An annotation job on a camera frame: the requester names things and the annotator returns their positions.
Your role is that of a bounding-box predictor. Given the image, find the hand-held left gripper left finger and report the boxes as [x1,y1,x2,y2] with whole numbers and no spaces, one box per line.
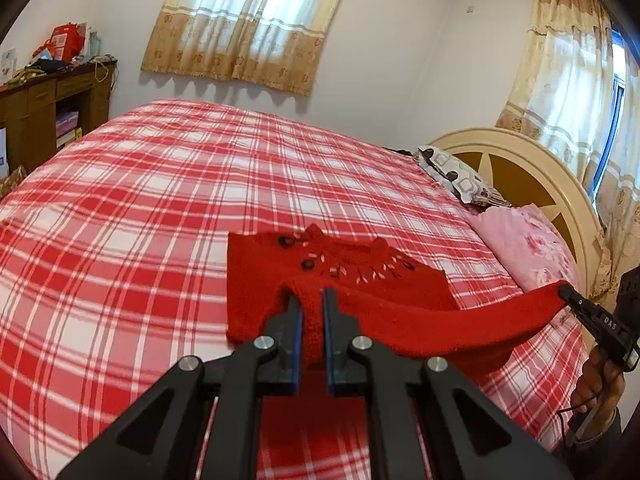
[55,294,304,480]

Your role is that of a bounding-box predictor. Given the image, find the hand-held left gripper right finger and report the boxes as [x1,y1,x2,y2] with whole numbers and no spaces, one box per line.
[322,287,571,480]

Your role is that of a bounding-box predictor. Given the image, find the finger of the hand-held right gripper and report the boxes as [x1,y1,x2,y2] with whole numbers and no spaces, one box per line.
[559,284,609,334]

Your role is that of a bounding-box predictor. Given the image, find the red knitted sweater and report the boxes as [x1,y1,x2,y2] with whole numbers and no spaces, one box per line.
[226,224,571,377]

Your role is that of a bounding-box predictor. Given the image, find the person's right forearm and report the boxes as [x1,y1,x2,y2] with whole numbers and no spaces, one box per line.
[570,407,624,466]

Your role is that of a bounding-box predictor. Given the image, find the person's right hand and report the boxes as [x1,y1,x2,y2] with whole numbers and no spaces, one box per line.
[572,346,627,442]

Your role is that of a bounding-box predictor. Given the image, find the pink floral pillow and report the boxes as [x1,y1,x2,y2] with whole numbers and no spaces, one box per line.
[470,204,587,332]

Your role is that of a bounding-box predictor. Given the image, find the grey patterned pillow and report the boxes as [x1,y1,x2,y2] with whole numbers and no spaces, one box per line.
[417,145,512,208]

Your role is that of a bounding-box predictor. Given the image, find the cream and brown headboard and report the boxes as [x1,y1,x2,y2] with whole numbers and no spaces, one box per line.
[427,127,609,302]

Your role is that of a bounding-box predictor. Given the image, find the bed with red plaid sheet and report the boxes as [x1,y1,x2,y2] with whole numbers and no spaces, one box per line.
[0,99,596,480]

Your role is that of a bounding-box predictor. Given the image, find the narrow beige window curtain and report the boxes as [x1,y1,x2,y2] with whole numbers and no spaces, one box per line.
[495,0,640,311]

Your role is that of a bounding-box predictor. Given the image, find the wide beige window curtain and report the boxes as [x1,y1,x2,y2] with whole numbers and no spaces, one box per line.
[141,0,361,97]

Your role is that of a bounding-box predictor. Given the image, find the pink box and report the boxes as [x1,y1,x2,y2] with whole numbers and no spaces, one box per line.
[55,110,81,139]

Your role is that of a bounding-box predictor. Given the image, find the brown wooden desk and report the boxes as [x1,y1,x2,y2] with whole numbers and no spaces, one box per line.
[0,59,119,177]

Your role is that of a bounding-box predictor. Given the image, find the dark cloth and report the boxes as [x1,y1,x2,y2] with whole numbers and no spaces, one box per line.
[30,58,72,74]

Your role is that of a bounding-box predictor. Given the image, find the red gift bag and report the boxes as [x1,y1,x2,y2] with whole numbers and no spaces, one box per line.
[49,22,84,62]

